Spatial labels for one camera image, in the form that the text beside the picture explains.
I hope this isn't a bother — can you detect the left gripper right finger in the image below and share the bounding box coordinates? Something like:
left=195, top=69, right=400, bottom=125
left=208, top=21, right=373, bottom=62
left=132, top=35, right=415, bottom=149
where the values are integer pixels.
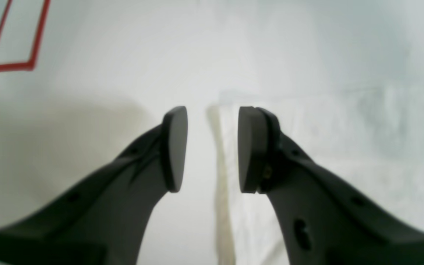
left=238, top=107, right=424, bottom=265

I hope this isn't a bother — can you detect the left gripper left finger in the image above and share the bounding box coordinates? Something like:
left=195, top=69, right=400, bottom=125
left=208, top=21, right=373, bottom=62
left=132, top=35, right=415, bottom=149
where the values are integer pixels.
left=0, top=106, right=187, bottom=265

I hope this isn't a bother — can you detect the white printed T-shirt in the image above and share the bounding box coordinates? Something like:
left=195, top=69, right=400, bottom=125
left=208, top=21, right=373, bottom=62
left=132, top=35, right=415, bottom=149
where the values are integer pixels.
left=207, top=83, right=424, bottom=265

